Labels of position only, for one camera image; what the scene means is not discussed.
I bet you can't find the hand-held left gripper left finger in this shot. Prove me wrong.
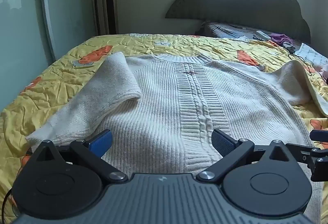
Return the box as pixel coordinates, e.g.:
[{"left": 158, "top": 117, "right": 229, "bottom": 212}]
[{"left": 31, "top": 129, "right": 129, "bottom": 184}]

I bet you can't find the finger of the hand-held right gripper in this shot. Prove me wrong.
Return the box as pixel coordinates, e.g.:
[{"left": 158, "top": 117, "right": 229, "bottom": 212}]
[
  {"left": 310, "top": 130, "right": 328, "bottom": 141},
  {"left": 284, "top": 143, "right": 328, "bottom": 181}
]

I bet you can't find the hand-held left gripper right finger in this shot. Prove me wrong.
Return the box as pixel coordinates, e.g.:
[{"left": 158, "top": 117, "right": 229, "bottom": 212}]
[{"left": 195, "top": 128, "right": 291, "bottom": 184}]

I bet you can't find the white knitted sweater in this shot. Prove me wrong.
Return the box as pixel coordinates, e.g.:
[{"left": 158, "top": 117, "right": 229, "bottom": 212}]
[{"left": 26, "top": 52, "right": 323, "bottom": 224}]

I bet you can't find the cream blanket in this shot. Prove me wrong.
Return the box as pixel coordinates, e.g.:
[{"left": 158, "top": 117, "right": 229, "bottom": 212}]
[{"left": 302, "top": 61, "right": 328, "bottom": 118}]

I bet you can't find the pink cloth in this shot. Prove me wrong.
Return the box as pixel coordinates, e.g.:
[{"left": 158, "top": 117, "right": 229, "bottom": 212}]
[{"left": 317, "top": 65, "right": 328, "bottom": 81}]

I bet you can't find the yellow carrot print quilt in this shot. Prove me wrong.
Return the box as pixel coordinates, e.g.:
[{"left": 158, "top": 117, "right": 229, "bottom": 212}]
[{"left": 0, "top": 33, "right": 328, "bottom": 224}]

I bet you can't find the white printed cloth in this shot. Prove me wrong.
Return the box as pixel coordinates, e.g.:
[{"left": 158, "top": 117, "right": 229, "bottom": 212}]
[{"left": 293, "top": 43, "right": 328, "bottom": 66}]

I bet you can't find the purple cloth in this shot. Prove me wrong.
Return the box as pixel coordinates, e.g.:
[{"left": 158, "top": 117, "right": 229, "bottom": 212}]
[{"left": 270, "top": 33, "right": 294, "bottom": 45}]

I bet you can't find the patterned grey pillow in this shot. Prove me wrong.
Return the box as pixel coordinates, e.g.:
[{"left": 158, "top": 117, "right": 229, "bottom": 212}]
[{"left": 202, "top": 22, "right": 303, "bottom": 44}]

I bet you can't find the plain glass wardrobe door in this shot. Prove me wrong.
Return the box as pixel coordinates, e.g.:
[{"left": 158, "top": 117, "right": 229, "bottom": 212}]
[{"left": 0, "top": 0, "right": 56, "bottom": 113}]

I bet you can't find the gold tower air conditioner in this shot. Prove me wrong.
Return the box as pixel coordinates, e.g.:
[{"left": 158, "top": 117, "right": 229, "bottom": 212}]
[{"left": 101, "top": 0, "right": 120, "bottom": 35}]

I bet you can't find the thin black cable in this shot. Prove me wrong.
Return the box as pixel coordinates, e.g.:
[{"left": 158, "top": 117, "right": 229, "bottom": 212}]
[{"left": 288, "top": 53, "right": 313, "bottom": 77}]

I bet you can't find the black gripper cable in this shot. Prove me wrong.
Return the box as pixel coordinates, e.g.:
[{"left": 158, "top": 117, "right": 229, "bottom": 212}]
[{"left": 2, "top": 148, "right": 34, "bottom": 217}]

